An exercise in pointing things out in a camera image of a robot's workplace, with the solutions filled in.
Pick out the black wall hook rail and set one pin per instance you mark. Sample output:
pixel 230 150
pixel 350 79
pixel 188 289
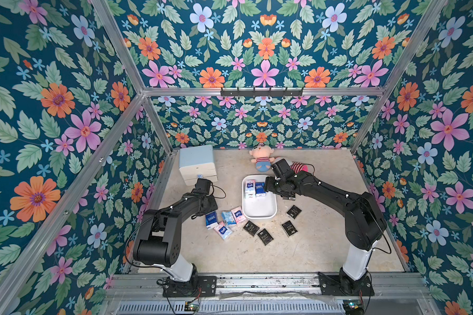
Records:
pixel 261 92

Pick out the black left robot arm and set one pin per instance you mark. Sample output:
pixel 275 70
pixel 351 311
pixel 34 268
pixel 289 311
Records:
pixel 158 239

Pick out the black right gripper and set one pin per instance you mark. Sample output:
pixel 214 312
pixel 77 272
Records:
pixel 275 185

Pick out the white plastic storage box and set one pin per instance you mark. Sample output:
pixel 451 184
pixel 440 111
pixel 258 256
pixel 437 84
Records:
pixel 258 207

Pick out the pink white Tempo pack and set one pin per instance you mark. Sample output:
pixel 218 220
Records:
pixel 223 230

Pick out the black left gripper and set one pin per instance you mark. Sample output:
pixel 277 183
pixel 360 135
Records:
pixel 213 205

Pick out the small blue-top drawer cabinet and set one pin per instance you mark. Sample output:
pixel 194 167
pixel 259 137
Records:
pixel 197 162

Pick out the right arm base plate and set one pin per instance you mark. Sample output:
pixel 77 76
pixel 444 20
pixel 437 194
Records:
pixel 342 285

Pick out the baby doll plush toy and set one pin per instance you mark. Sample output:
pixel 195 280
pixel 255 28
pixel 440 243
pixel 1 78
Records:
pixel 262 157

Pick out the pink floral Tempo tissue pack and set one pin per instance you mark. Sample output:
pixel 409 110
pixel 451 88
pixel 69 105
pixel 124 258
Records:
pixel 249 186

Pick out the light blue Cinnamoroll tissue pack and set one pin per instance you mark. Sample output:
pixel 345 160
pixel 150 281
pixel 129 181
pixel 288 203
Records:
pixel 228 218

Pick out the black Face tissue pack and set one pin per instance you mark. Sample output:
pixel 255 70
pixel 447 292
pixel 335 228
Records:
pixel 289 228
pixel 265 237
pixel 251 228
pixel 293 212

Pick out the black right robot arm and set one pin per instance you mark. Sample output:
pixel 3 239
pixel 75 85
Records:
pixel 363 220

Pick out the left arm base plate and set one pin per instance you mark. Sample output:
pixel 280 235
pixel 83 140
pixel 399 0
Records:
pixel 198 286

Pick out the dark blue Tempo tissue pack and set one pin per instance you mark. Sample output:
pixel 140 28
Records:
pixel 260 189

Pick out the white pink plush toy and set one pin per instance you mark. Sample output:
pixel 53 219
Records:
pixel 294 165

